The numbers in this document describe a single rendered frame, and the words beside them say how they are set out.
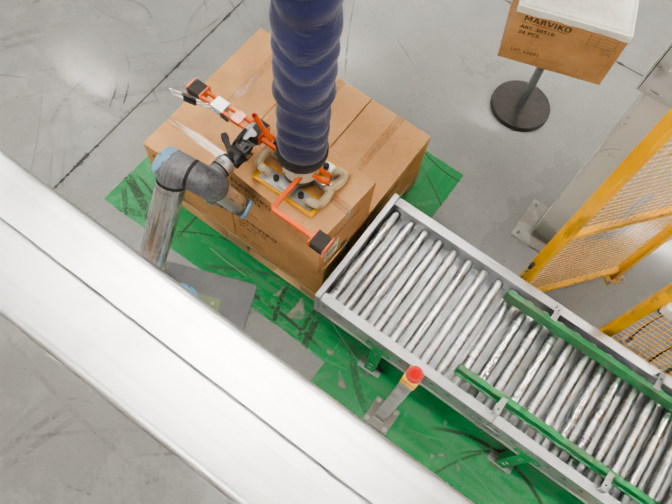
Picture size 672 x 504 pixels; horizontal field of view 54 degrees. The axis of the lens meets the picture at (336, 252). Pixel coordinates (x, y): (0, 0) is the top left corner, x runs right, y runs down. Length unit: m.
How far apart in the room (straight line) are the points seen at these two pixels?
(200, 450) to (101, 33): 4.59
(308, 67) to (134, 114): 2.38
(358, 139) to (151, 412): 3.29
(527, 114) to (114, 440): 3.20
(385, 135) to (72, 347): 3.32
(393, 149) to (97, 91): 2.02
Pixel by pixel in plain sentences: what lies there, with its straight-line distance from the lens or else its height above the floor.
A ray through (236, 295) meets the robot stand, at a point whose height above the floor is 0.75.
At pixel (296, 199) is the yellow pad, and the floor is 0.97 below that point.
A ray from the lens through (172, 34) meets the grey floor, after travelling 4.81.
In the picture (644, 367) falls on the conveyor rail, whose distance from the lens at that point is 3.51.
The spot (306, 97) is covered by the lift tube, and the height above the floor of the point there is 1.70.
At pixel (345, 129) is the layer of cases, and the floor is 0.54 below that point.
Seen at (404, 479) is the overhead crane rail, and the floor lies 3.21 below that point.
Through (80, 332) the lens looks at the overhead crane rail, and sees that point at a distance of 0.42.
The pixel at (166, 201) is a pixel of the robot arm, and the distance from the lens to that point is 2.49.
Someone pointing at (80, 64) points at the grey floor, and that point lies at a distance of 4.78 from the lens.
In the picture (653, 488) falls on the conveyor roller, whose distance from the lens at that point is 3.46.
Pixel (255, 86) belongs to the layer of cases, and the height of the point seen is 0.54.
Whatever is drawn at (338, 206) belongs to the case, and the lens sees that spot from 2.98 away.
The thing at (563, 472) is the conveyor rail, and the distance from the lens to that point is 3.24.
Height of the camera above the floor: 3.60
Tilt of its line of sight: 67 degrees down
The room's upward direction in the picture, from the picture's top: 10 degrees clockwise
